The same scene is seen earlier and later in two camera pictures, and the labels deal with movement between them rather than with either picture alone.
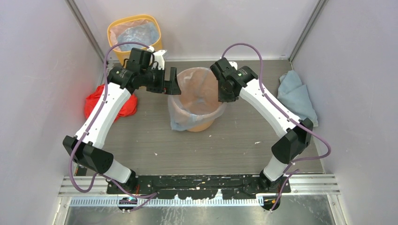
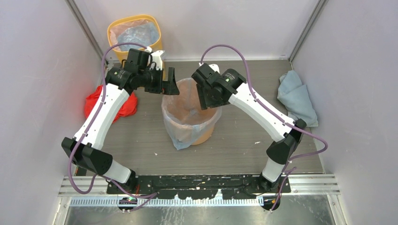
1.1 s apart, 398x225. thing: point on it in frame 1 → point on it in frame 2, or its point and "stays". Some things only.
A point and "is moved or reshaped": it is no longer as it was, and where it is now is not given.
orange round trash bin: (202, 127) → (204, 137)
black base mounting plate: (193, 186) stays
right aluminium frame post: (318, 9) stays
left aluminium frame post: (79, 19) stays
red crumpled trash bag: (92, 100) stays
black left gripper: (169, 87) stays
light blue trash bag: (198, 101) is moved or reshaped
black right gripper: (223, 98) → (206, 102)
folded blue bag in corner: (295, 96) stays
